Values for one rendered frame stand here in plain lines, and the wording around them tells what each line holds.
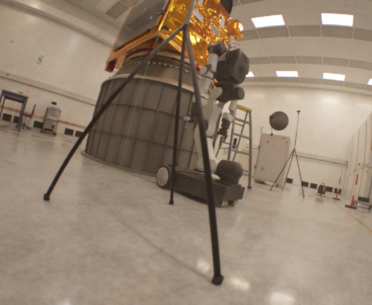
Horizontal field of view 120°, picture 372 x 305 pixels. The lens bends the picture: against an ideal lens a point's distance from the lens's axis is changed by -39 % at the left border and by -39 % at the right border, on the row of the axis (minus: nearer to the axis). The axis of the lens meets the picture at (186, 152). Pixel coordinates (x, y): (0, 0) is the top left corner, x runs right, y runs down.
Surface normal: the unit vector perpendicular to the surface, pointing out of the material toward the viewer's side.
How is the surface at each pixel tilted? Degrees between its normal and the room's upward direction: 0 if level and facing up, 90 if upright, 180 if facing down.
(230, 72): 115
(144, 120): 90
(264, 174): 90
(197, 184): 90
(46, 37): 90
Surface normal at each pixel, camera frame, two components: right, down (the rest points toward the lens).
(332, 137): -0.62, -0.15
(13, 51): 0.76, 0.15
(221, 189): -0.44, -0.12
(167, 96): 0.25, 0.04
